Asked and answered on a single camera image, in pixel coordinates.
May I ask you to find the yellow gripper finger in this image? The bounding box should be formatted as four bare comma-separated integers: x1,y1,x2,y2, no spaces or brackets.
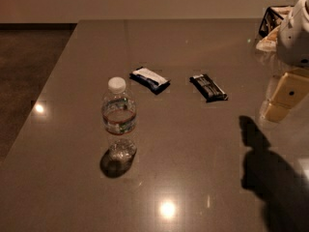
264,69,309,123

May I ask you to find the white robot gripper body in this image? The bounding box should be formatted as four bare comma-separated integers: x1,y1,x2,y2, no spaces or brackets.
277,0,309,67

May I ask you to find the clear plastic water bottle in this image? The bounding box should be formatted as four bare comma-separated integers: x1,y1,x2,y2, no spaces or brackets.
101,76,137,162

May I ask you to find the black snack bar packet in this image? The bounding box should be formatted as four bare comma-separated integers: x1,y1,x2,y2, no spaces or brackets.
189,73,228,102

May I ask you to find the blue white snack packet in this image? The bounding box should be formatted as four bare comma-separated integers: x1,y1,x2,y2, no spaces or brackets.
129,67,170,95

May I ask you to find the black wire basket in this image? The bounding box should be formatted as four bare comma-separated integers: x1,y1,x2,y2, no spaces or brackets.
259,6,293,38

